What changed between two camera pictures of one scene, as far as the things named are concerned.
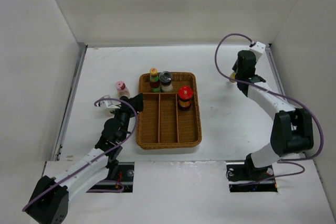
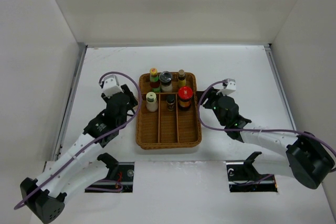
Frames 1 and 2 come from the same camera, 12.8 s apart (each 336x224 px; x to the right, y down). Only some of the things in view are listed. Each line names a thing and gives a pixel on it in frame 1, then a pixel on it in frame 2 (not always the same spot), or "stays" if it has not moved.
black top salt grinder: [165, 78] stays
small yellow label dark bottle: [232, 77] -> [181, 78]
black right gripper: [234, 67] -> [210, 93]
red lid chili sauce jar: [185, 94] stays
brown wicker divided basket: [162, 124] stays
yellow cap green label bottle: [154, 81] stays
